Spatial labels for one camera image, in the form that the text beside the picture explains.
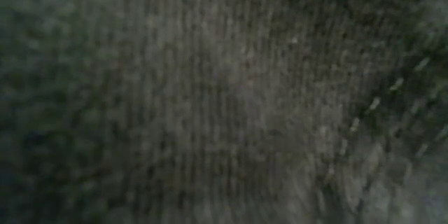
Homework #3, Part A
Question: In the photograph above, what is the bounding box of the olive green cap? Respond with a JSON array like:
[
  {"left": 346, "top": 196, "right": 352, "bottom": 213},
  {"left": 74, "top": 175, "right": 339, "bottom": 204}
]
[{"left": 0, "top": 0, "right": 448, "bottom": 224}]

